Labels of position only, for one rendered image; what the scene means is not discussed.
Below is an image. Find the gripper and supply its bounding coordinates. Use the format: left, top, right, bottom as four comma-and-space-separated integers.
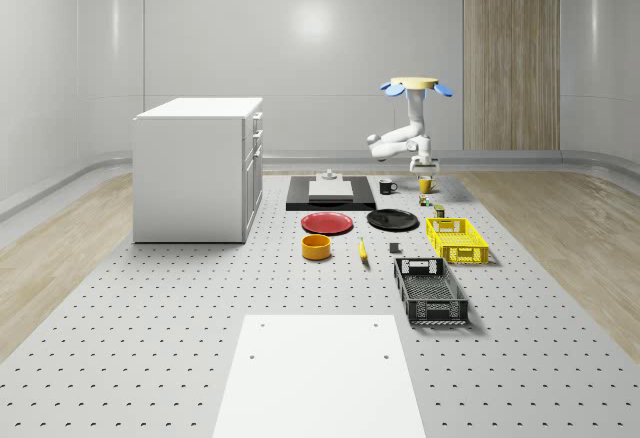
409, 155, 441, 180

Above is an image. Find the black plate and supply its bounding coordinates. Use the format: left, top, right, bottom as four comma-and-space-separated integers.
365, 208, 421, 233

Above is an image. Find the drone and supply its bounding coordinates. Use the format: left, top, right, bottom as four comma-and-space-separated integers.
378, 76, 455, 100

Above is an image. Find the yellow basket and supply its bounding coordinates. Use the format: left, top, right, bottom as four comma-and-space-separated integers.
424, 216, 491, 265

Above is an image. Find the red plate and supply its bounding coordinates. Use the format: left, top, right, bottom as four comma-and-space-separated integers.
300, 211, 356, 236

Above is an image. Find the yellow bowl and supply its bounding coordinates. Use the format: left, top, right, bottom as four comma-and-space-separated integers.
300, 233, 333, 262

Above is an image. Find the dark grey basket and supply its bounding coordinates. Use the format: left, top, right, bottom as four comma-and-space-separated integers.
392, 256, 472, 327

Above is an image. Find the white cabinet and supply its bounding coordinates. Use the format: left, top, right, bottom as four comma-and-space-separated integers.
132, 96, 265, 245

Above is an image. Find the white board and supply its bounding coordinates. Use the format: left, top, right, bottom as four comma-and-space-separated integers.
211, 313, 428, 438

